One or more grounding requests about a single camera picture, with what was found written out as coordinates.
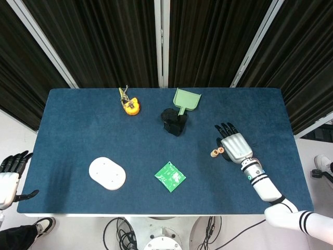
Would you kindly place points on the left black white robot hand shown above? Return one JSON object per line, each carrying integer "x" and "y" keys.
{"x": 7, "y": 187}

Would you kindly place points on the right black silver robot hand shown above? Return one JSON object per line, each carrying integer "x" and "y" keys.
{"x": 236, "y": 147}

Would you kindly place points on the red cross wooden chess piece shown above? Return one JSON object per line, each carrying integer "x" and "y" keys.
{"x": 220, "y": 150}

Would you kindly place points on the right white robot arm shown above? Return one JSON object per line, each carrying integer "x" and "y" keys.
{"x": 268, "y": 187}

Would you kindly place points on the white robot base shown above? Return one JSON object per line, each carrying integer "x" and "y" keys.
{"x": 156, "y": 226}

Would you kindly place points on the black trouser leg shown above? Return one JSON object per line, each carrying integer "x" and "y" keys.
{"x": 15, "y": 238}

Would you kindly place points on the black white sneaker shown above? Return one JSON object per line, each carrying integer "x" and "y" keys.
{"x": 45, "y": 225}

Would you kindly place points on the pale green dustpan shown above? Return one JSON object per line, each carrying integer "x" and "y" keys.
{"x": 186, "y": 100}

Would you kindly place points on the green tea sachet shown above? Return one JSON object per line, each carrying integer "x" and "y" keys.
{"x": 170, "y": 177}

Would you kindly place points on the black chair caster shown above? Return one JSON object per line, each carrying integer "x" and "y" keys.
{"x": 316, "y": 173}

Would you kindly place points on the white shoe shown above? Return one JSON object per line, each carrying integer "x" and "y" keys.
{"x": 321, "y": 161}

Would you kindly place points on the blue velvet table cloth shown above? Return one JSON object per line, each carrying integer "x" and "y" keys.
{"x": 78, "y": 130}

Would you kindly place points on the white oval plastic plate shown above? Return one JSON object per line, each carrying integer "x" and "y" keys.
{"x": 106, "y": 173}

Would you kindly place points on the dark pleated curtain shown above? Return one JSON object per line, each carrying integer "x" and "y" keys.
{"x": 104, "y": 44}
{"x": 20, "y": 78}
{"x": 213, "y": 44}
{"x": 307, "y": 65}

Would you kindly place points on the orange toy with clip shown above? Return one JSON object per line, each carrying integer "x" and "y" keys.
{"x": 131, "y": 106}

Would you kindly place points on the white frame rail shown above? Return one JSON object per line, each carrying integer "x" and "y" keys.
{"x": 303, "y": 132}

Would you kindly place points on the white frame post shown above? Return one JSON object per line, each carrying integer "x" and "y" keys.
{"x": 257, "y": 44}
{"x": 44, "y": 44}
{"x": 158, "y": 44}

